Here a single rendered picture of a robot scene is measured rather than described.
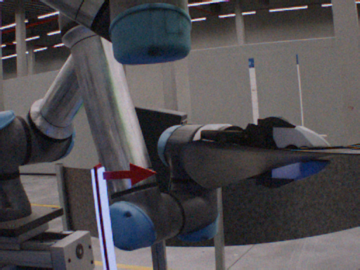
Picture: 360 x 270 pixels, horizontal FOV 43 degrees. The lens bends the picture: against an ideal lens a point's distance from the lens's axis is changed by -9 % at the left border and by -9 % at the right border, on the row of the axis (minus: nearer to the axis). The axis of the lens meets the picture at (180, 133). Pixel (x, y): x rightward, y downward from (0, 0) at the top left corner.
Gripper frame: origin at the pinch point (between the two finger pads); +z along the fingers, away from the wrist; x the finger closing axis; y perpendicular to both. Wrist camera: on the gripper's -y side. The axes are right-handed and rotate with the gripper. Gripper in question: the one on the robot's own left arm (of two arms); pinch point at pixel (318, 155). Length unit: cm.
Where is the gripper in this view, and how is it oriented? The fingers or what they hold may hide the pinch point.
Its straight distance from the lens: 59.7
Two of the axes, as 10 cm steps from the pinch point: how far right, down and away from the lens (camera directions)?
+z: 5.5, 0.1, -8.3
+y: 8.3, 0.1, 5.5
